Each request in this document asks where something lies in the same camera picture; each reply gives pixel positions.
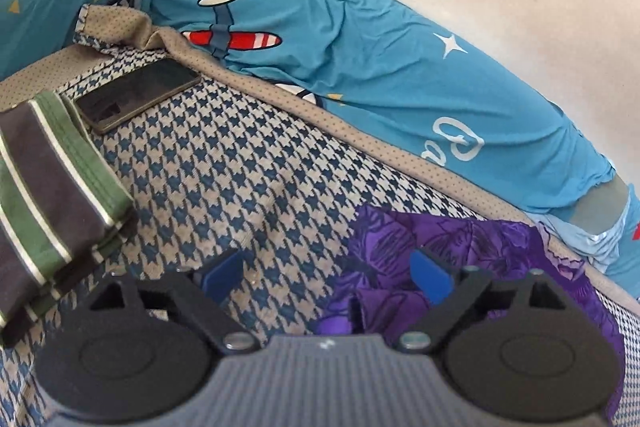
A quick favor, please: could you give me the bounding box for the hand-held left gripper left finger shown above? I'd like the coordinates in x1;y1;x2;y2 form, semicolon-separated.
87;247;261;355

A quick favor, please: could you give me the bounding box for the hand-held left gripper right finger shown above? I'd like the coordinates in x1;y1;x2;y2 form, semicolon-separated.
400;247;564;353

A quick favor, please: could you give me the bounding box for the purple floral garment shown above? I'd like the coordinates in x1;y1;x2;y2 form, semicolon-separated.
315;204;627;419

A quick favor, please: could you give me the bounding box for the blue red patch backrest cover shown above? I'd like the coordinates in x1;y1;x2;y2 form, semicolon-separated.
537;202;640;294

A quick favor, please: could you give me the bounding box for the grey sofa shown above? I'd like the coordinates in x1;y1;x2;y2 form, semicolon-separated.
570;174;637;239

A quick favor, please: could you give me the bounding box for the green brown striped folded garment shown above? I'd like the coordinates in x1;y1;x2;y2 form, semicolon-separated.
0;91;140;349

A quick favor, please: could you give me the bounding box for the black smartphone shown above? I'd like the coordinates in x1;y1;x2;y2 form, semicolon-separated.
75;57;203;136

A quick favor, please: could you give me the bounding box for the blue star print backrest cover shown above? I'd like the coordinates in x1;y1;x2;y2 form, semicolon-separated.
145;0;617;214

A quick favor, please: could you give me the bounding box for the teal triangle print armrest cover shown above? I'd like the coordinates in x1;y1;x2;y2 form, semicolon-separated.
0;0;157;80

